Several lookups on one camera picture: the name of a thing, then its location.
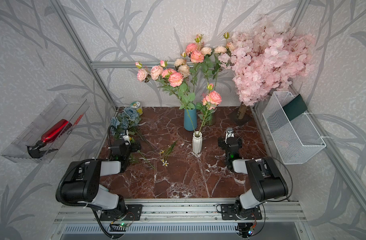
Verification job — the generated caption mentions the pink rose bunch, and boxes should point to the pink rose bunch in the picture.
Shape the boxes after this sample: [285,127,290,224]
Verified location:
[157,59,197,131]

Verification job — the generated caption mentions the dark green card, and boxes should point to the dark green card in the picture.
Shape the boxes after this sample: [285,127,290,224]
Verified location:
[283,94,308,121]

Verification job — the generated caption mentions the blue hydrangea flowers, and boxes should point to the blue hydrangea flowers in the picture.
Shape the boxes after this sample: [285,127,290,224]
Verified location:
[110,107,141,136]

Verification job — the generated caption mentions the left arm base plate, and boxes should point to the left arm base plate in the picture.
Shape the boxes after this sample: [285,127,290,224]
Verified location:
[100,204,143,221]

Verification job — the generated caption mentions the tree stand base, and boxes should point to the tree stand base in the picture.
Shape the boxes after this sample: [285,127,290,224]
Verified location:
[228,103,252,127]

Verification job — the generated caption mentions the white wire mesh basket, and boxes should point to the white wire mesh basket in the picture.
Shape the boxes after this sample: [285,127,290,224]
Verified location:
[263,92,326,165]

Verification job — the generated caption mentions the red spray bottle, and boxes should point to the red spray bottle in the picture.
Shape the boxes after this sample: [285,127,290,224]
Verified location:
[27,114,84,159]

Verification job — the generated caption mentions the white ribbed vase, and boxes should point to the white ribbed vase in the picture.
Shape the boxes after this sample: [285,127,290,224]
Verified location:
[192,131,203,154]

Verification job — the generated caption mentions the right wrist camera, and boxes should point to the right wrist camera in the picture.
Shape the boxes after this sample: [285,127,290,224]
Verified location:
[225,127,234,142]

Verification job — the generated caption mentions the deep pink rose stem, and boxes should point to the deep pink rose stem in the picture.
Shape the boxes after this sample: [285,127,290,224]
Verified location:
[185,34,205,91]

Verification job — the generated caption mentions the clear plastic wall bin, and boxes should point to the clear plastic wall bin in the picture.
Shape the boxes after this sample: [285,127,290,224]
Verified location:
[1,94,89,164]

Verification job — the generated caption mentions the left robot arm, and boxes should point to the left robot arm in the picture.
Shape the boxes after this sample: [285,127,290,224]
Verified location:
[55,139,141,212]

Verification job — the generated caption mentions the cream pink rose stem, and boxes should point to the cream pink rose stem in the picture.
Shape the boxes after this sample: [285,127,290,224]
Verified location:
[201,47,214,84]

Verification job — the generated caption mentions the coral pink rose stem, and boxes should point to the coral pink rose stem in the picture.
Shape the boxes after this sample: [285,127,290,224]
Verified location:
[196,84,222,132]

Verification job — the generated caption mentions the teal ceramic vase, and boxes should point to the teal ceramic vase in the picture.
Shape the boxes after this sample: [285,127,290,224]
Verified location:
[184,109,198,131]

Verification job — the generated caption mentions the small white daisy sprig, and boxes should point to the small white daisy sprig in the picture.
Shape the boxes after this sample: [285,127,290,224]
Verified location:
[160,141,177,167]

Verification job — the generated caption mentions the pink cherry blossom tree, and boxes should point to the pink cherry blossom tree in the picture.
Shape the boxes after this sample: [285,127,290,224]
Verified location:
[225,16,316,106]

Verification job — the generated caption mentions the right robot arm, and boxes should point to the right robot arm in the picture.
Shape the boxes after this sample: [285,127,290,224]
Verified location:
[218,137,289,212]

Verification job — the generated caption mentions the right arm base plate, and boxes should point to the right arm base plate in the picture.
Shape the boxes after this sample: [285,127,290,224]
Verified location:
[219,204,263,221]

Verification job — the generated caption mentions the aluminium front rail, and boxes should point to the aluminium front rail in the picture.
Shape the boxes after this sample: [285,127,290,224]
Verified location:
[54,198,306,224]

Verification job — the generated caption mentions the clear glass vase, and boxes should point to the clear glass vase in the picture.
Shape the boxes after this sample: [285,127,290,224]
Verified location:
[205,110,216,126]

